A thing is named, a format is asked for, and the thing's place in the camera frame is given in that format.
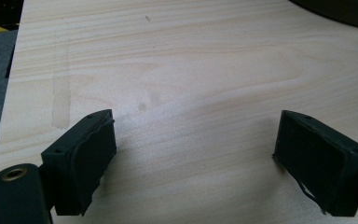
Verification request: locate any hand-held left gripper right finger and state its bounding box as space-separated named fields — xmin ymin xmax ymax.
xmin=272 ymin=109 xmax=358 ymax=217

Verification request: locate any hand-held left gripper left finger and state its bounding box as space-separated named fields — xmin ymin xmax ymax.
xmin=40 ymin=108 xmax=117 ymax=217

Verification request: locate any black mesh waste bin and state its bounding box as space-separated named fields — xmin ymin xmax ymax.
xmin=288 ymin=0 xmax=358 ymax=32

